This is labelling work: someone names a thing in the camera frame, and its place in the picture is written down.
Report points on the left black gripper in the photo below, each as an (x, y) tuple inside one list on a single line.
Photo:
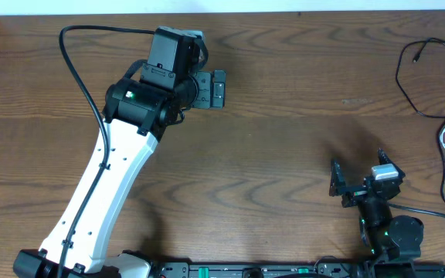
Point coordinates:
[(210, 89)]

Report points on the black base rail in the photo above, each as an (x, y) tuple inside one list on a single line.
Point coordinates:
[(324, 268)]

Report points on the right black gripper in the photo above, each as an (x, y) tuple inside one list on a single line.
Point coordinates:
[(358, 191)]

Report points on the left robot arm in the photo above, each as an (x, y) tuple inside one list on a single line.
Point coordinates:
[(151, 96)]

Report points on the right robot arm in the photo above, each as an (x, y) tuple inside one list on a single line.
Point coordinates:
[(394, 240)]

